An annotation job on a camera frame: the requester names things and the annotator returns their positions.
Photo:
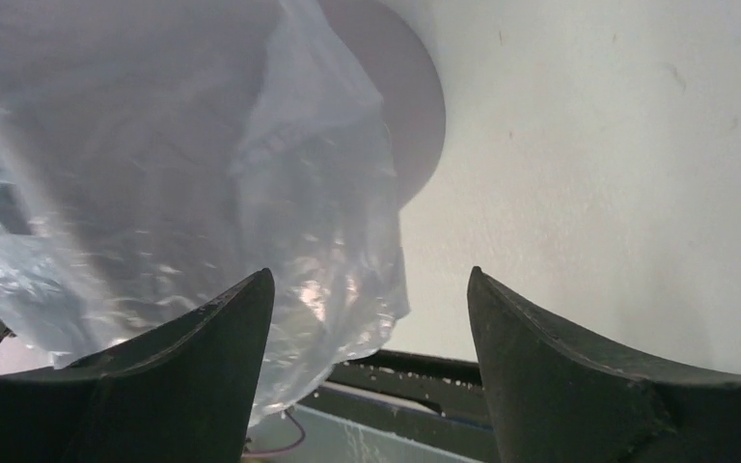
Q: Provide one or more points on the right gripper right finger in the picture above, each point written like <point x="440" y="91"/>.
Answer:
<point x="558" y="392"/>

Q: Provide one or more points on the blue plastic trash bag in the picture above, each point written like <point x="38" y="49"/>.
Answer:
<point x="155" y="153"/>

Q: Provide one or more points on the grey trash bin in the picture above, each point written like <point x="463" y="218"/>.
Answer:
<point x="399" y="66"/>

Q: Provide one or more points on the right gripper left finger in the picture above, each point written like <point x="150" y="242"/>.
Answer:
<point x="182" y="392"/>

